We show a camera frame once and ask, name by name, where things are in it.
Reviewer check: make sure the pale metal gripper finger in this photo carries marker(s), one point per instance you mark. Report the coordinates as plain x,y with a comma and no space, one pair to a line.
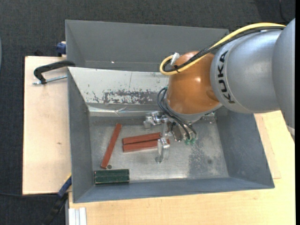
164,143
156,118

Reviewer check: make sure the pale wood flat board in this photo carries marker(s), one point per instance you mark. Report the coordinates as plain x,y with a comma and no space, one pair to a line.
44,130

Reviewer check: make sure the red-brown flat block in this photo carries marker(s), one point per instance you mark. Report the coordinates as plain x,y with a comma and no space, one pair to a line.
140,138
112,145
139,147

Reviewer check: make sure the grey metal bin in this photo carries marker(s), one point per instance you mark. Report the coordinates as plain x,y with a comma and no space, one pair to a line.
145,43

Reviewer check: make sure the dark green flat block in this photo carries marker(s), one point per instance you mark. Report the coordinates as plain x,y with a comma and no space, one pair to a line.
112,179
111,172

